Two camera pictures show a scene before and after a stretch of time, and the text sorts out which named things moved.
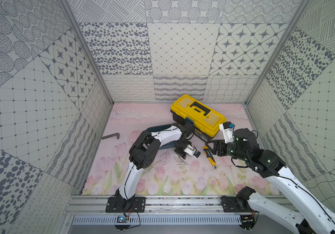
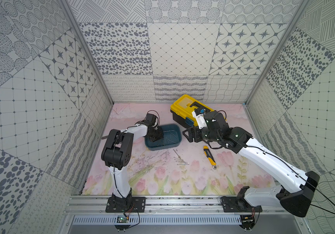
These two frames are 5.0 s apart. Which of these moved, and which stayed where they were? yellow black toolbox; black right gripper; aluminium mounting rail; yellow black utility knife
Moved: black right gripper
Stayed: yellow black utility knife; aluminium mounting rail; yellow black toolbox
